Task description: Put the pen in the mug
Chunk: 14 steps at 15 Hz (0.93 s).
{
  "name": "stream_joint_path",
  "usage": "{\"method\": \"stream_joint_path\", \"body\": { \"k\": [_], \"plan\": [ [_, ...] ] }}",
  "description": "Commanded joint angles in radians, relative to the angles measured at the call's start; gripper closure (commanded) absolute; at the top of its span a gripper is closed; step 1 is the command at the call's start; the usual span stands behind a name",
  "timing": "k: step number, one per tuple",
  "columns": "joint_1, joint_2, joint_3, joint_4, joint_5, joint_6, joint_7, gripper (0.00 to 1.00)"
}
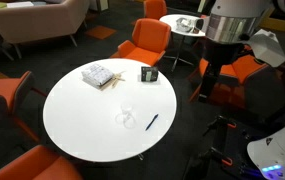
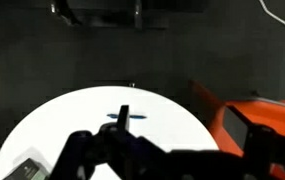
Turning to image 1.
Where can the clear glass mug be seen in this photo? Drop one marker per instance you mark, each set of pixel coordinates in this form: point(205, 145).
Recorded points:
point(126, 115)

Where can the black cardboard box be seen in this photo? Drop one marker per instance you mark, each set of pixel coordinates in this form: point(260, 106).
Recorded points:
point(149, 74)

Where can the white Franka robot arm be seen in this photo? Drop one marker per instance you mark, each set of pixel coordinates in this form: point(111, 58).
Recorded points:
point(235, 30)

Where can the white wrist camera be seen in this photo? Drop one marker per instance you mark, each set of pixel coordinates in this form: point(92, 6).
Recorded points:
point(268, 50)

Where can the small round white table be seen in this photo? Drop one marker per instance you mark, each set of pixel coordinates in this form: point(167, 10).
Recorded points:
point(172, 20)

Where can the grey plastic bag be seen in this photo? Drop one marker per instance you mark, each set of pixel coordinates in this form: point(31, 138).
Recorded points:
point(185, 24)

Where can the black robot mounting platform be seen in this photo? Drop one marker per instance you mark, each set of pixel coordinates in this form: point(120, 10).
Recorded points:
point(238, 146)

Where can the white cushion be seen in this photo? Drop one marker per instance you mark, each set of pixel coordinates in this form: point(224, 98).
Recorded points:
point(20, 4)

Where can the orange upholstered chair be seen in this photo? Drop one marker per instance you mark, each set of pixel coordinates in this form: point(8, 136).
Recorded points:
point(2, 90)
point(155, 8)
point(245, 68)
point(148, 36)
point(32, 165)

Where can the beige sofa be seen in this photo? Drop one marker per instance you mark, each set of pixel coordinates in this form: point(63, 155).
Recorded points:
point(38, 23)

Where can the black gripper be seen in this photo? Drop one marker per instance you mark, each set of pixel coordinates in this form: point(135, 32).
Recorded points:
point(222, 53)

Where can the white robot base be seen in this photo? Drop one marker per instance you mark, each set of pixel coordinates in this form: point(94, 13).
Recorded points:
point(282, 150)

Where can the wooden stick bundle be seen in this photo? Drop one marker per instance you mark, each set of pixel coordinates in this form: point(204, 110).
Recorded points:
point(117, 80)

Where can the blue pen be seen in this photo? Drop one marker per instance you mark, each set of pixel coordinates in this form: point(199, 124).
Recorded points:
point(152, 122)

